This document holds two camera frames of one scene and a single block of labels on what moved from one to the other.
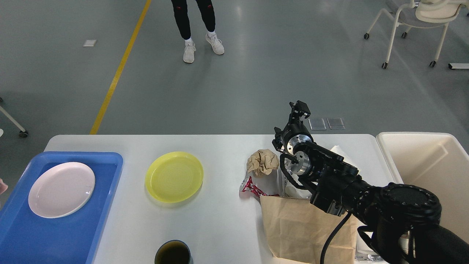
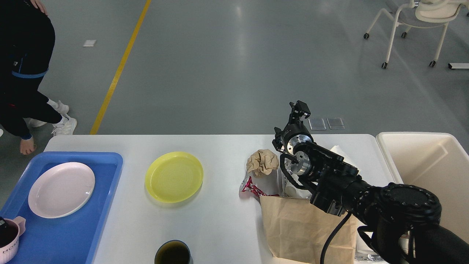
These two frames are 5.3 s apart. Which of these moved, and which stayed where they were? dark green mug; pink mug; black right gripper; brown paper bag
Moved: pink mug
Stayed: black right gripper; brown paper bag; dark green mug
